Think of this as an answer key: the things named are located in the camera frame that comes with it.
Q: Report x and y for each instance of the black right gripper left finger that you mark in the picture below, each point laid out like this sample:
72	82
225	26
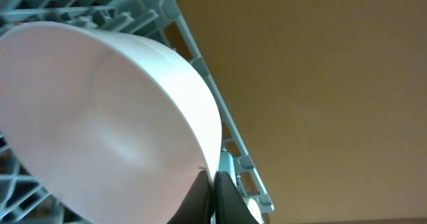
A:
196	207

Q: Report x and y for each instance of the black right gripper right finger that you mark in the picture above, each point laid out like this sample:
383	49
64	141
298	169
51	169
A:
229	206

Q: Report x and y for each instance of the pink bowl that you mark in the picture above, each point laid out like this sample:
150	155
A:
116	126

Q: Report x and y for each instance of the grey dishwasher rack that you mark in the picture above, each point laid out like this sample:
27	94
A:
23	200

